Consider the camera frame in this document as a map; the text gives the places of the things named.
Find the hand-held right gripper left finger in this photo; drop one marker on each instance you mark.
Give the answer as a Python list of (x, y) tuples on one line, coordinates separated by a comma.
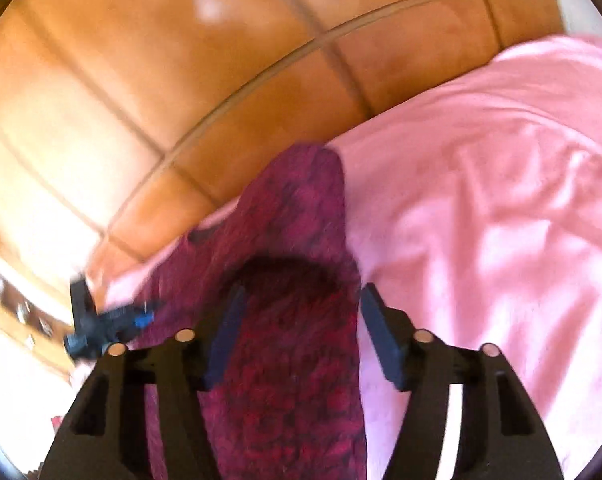
[(224, 340)]

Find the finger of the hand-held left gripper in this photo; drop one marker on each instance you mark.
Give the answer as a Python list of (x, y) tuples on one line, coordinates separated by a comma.
[(79, 305), (140, 319)]

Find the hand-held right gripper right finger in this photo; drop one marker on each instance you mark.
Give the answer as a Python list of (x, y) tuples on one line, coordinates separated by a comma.
[(383, 340)]

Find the red black patterned cloth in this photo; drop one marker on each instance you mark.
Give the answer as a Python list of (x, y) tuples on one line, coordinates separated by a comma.
[(281, 360)]

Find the wooden shelf cabinet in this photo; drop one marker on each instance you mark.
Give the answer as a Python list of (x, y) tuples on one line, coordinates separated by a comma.
[(11, 290)]

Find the pink blanket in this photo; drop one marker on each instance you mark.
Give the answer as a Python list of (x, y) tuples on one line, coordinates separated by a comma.
[(481, 235)]

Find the wooden wardrobe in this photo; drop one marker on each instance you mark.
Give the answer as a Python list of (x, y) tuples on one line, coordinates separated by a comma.
[(181, 85)]

